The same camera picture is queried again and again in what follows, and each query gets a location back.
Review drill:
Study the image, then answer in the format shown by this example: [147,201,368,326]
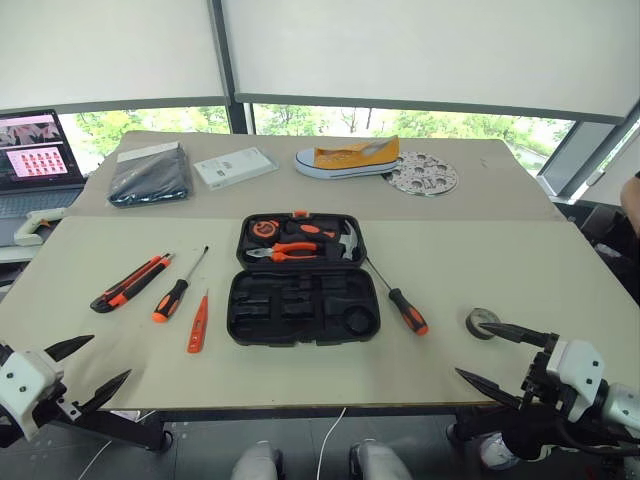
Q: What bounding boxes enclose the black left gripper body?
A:
[29,382,84,429]

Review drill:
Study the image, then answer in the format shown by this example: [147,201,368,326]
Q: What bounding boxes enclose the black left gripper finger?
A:
[44,334,95,363]
[78,369,133,414]

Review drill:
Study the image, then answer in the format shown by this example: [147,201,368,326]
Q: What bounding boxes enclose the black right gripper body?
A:
[519,332,577,417]

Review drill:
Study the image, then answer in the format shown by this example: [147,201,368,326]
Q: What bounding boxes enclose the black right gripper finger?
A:
[454,367,525,412]
[478,322,547,349]

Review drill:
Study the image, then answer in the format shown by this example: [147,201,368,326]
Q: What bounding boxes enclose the black tool case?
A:
[225,211,383,349]

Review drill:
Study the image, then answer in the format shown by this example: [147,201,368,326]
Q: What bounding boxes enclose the black electrical tape roll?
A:
[465,307,502,342]

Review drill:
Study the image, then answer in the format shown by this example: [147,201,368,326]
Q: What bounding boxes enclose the white shoe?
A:
[478,432,517,471]

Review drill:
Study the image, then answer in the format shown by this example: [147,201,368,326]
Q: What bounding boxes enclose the black orange utility knife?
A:
[89,252,176,315]

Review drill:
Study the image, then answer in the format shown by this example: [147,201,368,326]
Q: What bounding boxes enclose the orange voltage tester pen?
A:
[186,289,210,355]

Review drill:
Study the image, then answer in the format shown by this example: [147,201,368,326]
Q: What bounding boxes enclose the black bag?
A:
[569,202,640,294]

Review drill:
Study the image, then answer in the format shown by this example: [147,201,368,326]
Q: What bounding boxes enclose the grey rounded shape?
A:
[348,439,413,480]
[230,439,282,480]

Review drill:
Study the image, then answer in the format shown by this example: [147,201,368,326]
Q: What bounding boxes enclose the round patterned disc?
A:
[381,150,459,197]

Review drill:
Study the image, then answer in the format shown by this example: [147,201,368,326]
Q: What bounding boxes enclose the dark folded cloth in bag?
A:
[107,140,194,208]

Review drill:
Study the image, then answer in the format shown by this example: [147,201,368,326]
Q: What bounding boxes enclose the open laptop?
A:
[0,108,89,221]

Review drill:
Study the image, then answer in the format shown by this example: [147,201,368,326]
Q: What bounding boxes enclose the black orange tape measure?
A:
[250,217,282,247]

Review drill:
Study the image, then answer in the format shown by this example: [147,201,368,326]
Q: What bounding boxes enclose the yellow canvas sneaker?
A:
[293,135,402,180]

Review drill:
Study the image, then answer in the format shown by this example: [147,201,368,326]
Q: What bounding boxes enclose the white flat box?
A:
[192,146,280,192]

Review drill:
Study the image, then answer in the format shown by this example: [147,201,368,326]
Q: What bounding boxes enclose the white roller blind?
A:
[0,0,232,117]
[219,0,640,126]

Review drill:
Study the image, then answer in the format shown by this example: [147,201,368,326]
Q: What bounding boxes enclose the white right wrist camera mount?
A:
[546,339,610,422]

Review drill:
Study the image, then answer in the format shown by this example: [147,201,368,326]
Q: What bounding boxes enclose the screwdriver black orange handle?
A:
[151,244,210,324]
[364,254,430,337]

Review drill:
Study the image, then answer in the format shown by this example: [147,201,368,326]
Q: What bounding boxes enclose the white handheld barcode scanner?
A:
[13,206,67,247]

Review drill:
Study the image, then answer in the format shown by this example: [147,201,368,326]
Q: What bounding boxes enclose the white cable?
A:
[318,406,348,480]

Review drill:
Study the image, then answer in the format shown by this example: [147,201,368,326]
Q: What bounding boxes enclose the grey window frame panel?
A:
[535,118,624,202]

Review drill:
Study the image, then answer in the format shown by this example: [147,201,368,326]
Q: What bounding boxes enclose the claw hammer orange black handle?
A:
[286,219,365,262]

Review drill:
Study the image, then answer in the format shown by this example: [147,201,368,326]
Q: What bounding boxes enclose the orange handled pliers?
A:
[245,241,320,263]

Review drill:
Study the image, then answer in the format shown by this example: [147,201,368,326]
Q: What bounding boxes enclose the grey window post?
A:
[207,0,256,135]

